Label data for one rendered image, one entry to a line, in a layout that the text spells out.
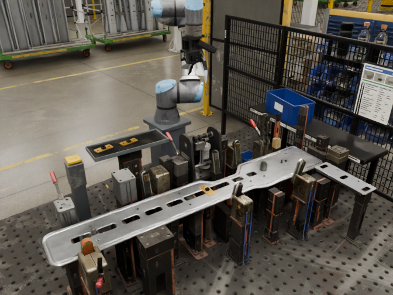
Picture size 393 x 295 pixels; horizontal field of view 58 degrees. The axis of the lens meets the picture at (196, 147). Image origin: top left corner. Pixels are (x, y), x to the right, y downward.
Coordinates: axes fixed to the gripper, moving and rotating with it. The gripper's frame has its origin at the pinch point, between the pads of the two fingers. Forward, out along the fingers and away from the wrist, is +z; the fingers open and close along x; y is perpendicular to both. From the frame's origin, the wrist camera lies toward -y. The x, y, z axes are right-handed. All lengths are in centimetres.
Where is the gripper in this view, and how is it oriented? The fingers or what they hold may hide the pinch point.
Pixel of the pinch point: (197, 79)
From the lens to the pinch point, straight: 169.5
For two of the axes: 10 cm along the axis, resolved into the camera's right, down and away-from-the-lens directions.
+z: 0.0, 8.8, 4.7
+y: -8.4, 2.5, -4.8
